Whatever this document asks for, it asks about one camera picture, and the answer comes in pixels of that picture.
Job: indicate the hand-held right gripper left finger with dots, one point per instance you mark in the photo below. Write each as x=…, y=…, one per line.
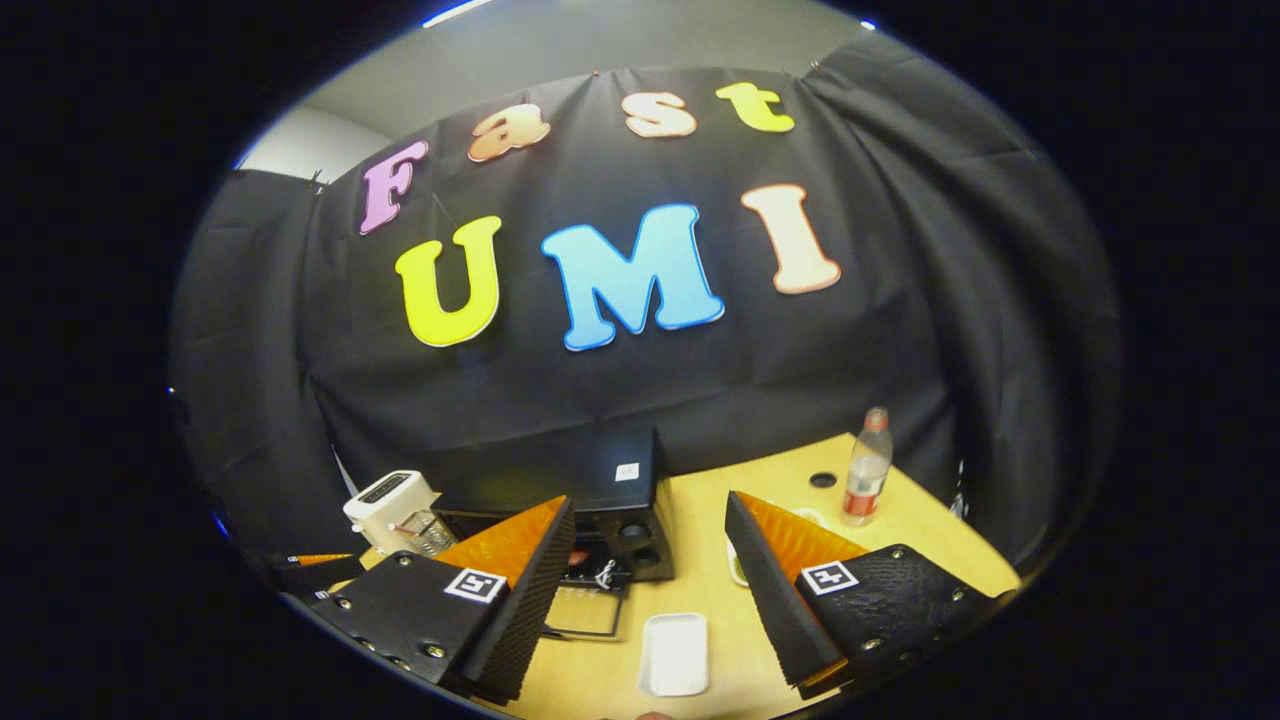
x=520, y=610

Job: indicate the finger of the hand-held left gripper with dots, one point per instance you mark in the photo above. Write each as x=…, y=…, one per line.
x=320, y=575

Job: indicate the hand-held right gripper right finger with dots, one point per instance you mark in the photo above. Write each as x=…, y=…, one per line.
x=775, y=600

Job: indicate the red meat slice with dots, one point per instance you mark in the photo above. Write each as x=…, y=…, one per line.
x=578, y=554

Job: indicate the white rectangular tray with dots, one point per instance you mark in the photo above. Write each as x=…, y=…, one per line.
x=674, y=655

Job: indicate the black electric oven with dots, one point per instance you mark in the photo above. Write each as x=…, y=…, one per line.
x=590, y=465

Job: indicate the white divided dish of beans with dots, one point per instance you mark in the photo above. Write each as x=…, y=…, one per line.
x=736, y=565

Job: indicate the white toaster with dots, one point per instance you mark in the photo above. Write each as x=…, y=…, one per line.
x=385, y=500

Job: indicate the clear glass measuring cup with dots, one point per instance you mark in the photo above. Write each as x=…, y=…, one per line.
x=430, y=535

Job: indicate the round black table grommet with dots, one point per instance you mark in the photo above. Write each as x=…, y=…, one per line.
x=822, y=480

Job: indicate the clear bottle with red label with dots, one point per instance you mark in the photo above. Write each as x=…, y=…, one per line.
x=866, y=480

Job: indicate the black backdrop cloth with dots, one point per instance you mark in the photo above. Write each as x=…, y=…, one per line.
x=650, y=380

